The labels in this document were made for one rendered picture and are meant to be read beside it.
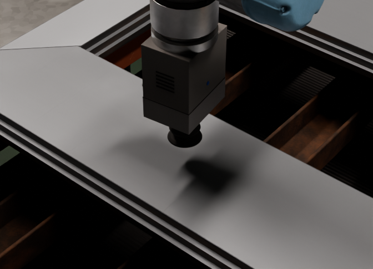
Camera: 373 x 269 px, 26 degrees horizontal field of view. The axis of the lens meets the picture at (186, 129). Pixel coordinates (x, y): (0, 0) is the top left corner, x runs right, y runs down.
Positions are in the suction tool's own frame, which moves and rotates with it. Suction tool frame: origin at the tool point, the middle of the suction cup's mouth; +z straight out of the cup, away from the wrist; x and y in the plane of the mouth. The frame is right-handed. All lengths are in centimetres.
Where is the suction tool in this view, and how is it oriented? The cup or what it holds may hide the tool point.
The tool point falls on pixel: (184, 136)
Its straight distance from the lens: 100.0
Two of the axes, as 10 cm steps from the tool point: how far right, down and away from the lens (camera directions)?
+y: -5.2, 5.5, -6.5
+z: 0.0, 7.6, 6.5
